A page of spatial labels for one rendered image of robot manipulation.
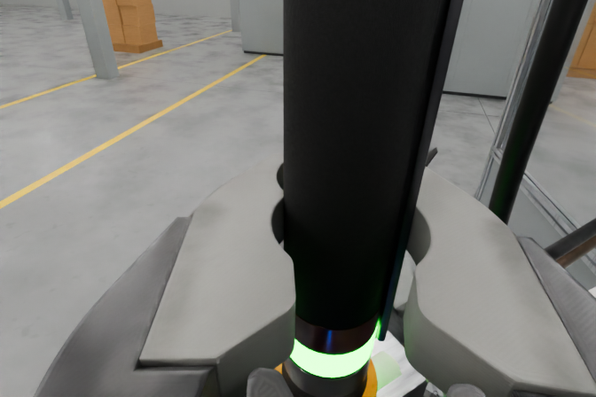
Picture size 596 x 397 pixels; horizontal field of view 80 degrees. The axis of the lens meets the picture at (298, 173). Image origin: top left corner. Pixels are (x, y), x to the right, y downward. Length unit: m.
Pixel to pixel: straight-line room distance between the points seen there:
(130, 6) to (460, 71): 6.19
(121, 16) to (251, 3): 2.66
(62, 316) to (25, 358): 0.23
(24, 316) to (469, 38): 5.48
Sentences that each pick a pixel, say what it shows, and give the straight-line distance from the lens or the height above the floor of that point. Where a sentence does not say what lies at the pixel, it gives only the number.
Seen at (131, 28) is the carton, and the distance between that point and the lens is 8.47.
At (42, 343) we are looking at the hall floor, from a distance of 2.30.
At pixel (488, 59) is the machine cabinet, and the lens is 5.82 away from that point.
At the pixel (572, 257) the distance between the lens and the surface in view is 0.32.
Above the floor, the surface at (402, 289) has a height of 1.15.
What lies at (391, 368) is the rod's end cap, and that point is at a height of 1.45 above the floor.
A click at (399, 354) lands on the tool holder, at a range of 0.21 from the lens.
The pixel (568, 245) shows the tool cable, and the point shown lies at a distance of 0.31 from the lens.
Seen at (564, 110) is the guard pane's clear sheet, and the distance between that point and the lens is 1.34.
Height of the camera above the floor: 1.61
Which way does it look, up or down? 30 degrees down
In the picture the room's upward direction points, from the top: 1 degrees clockwise
